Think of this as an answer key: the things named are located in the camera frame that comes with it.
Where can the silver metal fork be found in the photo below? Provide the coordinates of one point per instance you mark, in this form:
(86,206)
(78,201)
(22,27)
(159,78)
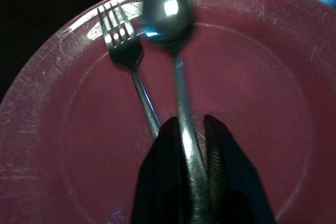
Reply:
(123,48)

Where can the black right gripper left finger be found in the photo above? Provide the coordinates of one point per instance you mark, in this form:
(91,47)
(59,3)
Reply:
(160,171)

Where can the silver metal spoon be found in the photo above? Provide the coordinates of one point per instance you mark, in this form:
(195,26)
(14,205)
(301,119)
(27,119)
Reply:
(168,6)

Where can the pink plastic plate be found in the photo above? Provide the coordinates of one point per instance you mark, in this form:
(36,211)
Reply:
(249,90)

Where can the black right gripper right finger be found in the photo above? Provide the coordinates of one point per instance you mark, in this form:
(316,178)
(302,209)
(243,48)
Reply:
(236,182)

